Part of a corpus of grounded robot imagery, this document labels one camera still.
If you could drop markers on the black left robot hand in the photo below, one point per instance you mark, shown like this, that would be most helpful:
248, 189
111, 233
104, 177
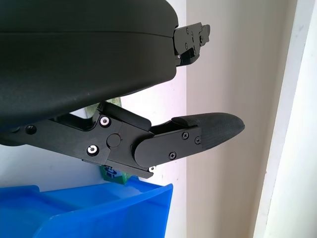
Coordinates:
74, 62

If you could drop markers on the green toothpaste box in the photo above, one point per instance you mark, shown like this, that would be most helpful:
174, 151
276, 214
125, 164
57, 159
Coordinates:
112, 174

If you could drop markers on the blue plastic tray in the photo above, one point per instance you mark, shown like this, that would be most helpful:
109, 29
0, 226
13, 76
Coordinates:
99, 213

